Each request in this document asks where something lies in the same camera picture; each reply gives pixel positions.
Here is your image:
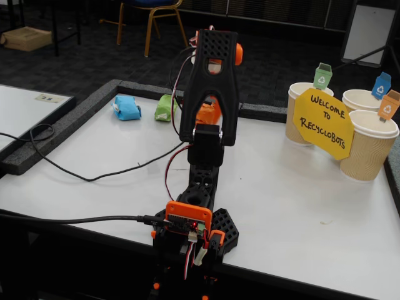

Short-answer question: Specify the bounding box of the orange paper rubbish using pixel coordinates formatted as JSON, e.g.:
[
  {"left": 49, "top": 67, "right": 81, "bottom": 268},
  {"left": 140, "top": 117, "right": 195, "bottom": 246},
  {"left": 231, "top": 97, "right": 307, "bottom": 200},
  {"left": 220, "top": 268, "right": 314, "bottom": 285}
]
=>
[{"left": 195, "top": 99, "right": 223, "bottom": 126}]

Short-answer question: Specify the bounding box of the gold frame chair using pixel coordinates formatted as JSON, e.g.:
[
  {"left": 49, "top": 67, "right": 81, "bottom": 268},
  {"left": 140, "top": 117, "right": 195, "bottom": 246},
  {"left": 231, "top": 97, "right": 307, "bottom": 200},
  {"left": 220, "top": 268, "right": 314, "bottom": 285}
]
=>
[{"left": 99, "top": 0, "right": 188, "bottom": 58}]

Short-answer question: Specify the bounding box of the yellow welcome paper sign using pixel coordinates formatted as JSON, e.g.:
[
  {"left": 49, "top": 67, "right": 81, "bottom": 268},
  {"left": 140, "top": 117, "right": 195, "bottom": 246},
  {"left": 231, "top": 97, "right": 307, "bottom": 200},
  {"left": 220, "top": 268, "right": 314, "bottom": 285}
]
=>
[{"left": 292, "top": 87, "right": 355, "bottom": 161}]

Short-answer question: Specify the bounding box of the orange controller board holder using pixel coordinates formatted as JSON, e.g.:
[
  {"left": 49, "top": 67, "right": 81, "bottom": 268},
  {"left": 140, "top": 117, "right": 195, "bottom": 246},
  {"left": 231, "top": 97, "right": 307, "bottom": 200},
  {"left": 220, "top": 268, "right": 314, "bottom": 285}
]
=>
[{"left": 164, "top": 201, "right": 213, "bottom": 235}]

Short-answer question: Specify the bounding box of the paper cup with blue label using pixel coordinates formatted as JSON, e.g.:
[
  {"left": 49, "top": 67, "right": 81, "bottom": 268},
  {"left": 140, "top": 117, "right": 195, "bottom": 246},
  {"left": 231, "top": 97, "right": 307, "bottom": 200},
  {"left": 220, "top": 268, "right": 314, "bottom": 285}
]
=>
[{"left": 342, "top": 89, "right": 391, "bottom": 113}]

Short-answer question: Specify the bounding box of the paper cup with orange label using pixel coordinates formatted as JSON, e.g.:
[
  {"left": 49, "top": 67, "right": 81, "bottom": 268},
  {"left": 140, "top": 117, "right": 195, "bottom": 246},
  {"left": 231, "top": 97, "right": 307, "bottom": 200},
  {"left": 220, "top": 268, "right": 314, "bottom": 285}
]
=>
[{"left": 339, "top": 109, "right": 400, "bottom": 182}]

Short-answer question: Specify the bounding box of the thick black USB cable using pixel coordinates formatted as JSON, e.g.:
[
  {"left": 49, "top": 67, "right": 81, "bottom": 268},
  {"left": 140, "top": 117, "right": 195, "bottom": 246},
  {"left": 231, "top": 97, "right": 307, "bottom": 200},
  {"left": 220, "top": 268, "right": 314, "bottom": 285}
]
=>
[{"left": 0, "top": 208, "right": 171, "bottom": 228}]

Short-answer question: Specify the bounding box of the paper cup with green label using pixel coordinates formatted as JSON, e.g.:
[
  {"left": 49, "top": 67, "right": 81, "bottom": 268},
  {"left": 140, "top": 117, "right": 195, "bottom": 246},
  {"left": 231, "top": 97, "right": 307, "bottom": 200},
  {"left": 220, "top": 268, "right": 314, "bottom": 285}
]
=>
[{"left": 287, "top": 82, "right": 334, "bottom": 147}]

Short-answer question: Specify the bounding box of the green paper rubbish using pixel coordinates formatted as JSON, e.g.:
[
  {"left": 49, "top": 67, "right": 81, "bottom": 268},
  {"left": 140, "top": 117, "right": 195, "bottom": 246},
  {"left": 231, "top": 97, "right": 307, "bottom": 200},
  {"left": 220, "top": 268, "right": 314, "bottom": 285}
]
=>
[{"left": 154, "top": 94, "right": 179, "bottom": 123}]

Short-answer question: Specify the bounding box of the white red black wire bundle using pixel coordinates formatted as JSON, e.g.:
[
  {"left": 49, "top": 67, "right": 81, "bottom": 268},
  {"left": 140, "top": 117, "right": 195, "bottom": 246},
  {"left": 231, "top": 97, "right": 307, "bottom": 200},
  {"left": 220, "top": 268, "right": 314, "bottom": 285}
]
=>
[{"left": 182, "top": 240, "right": 198, "bottom": 281}]

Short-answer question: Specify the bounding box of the short black foam strip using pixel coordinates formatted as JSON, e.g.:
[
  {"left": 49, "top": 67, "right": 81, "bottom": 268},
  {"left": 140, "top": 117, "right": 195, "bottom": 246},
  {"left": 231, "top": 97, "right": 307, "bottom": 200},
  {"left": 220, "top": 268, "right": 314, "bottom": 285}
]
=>
[{"left": 240, "top": 102, "right": 288, "bottom": 124}]

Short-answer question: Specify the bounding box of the long black foam strip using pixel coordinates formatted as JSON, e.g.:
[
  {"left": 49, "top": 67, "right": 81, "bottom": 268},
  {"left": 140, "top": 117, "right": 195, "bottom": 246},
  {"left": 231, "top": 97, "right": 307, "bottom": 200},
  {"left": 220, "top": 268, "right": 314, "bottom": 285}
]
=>
[{"left": 1, "top": 79, "right": 123, "bottom": 176}]

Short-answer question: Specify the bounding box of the green recycling bin label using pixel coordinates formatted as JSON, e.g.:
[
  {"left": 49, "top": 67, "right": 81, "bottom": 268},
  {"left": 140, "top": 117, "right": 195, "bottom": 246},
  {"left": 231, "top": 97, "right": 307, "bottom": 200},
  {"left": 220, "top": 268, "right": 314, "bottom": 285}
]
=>
[{"left": 313, "top": 62, "right": 333, "bottom": 91}]

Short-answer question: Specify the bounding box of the blue recycling bin label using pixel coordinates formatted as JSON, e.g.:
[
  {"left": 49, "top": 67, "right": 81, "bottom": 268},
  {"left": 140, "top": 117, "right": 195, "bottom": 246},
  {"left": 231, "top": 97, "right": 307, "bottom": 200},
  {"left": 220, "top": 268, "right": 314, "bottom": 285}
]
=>
[{"left": 371, "top": 71, "right": 393, "bottom": 101}]

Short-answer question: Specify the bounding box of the cardboard box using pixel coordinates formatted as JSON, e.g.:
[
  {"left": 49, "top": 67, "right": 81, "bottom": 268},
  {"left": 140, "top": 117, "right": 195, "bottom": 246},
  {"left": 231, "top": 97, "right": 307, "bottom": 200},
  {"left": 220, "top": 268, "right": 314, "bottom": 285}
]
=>
[{"left": 0, "top": 26, "right": 53, "bottom": 53}]

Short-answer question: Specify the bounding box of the black framed whiteboard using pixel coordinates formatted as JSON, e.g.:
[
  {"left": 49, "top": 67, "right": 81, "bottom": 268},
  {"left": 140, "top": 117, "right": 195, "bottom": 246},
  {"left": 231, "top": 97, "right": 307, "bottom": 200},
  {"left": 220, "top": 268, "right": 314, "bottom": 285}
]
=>
[{"left": 0, "top": 84, "right": 77, "bottom": 154}]

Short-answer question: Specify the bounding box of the blue paper rubbish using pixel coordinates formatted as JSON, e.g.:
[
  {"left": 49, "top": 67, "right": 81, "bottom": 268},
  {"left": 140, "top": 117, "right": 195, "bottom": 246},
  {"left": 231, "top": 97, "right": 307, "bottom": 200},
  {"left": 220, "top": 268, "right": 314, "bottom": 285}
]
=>
[{"left": 111, "top": 95, "right": 143, "bottom": 122}]

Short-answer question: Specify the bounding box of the small paper sticker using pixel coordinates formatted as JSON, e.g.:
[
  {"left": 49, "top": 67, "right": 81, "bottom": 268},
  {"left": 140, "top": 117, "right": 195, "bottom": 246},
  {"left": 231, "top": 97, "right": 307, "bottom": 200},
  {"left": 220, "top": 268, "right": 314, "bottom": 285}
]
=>
[{"left": 34, "top": 93, "right": 65, "bottom": 103}]

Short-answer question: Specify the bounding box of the thin black camera cable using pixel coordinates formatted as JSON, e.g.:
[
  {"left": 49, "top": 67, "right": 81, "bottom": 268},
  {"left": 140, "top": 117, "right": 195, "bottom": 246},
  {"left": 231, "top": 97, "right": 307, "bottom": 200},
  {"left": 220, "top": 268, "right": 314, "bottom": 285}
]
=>
[{"left": 0, "top": 46, "right": 196, "bottom": 183}]

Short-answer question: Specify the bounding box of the white panel black frame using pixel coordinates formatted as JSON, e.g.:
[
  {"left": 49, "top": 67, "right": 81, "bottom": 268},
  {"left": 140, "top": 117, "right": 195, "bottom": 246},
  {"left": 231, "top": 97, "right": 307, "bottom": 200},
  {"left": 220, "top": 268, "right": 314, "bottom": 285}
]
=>
[{"left": 332, "top": 0, "right": 399, "bottom": 71}]

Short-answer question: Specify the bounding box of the orange recycling bin label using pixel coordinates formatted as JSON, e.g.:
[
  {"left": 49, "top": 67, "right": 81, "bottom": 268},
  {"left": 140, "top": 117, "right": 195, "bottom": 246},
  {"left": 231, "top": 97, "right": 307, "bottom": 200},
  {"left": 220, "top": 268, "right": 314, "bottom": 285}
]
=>
[{"left": 377, "top": 89, "right": 400, "bottom": 123}]

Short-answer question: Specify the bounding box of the white red black servo wire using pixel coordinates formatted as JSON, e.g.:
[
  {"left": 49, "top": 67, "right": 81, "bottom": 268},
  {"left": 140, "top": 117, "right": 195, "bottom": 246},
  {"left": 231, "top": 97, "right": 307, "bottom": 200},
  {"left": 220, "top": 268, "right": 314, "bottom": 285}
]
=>
[{"left": 172, "top": 24, "right": 216, "bottom": 96}]

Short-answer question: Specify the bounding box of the white wire connector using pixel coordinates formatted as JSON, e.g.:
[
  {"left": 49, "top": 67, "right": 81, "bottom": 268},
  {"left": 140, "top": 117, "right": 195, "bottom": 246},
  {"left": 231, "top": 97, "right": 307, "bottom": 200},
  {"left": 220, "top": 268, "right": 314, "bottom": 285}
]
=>
[{"left": 193, "top": 248, "right": 209, "bottom": 266}]

